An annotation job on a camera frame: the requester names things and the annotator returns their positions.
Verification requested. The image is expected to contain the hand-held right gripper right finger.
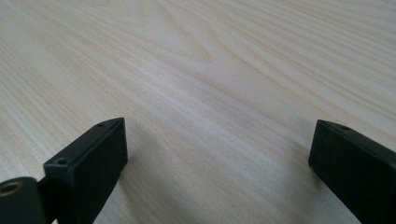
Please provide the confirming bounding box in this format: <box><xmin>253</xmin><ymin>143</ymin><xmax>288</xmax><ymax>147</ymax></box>
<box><xmin>307</xmin><ymin>119</ymin><xmax>396</xmax><ymax>224</ymax></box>

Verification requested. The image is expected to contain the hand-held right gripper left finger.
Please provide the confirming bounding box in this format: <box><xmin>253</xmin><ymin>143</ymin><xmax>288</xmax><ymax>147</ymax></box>
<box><xmin>37</xmin><ymin>117</ymin><xmax>129</xmax><ymax>224</ymax></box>

